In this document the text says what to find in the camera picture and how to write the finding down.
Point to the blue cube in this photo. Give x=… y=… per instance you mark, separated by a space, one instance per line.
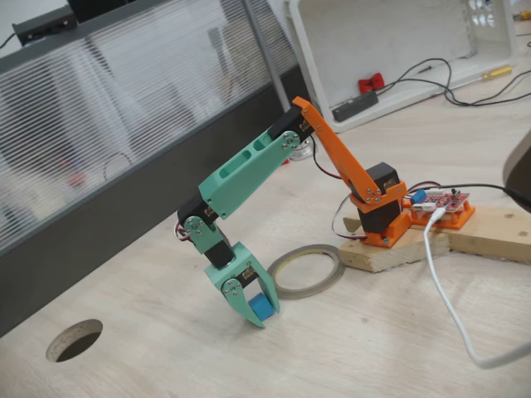
x=260 y=307

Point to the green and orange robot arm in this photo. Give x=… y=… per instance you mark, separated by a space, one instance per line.
x=249 y=174

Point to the wooden base block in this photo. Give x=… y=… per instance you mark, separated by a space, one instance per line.
x=394 y=257

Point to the grey translucent desk partition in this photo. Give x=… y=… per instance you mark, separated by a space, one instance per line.
x=83 y=248

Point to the black power strip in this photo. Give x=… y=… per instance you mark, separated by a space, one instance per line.
x=354 y=108

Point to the red controller board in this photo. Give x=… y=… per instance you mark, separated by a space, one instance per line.
x=448 y=201

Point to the orange controller board holder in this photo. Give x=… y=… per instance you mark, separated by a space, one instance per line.
x=460 y=219

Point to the red clamp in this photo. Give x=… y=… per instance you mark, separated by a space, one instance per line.
x=367 y=85

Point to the long wooden plank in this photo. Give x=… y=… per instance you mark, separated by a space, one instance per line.
x=489 y=236

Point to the white plastic crate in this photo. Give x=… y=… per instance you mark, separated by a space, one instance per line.
x=394 y=41

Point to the black monitor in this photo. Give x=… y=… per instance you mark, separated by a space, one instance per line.
x=95 y=8

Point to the black device box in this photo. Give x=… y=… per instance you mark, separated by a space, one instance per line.
x=45 y=22

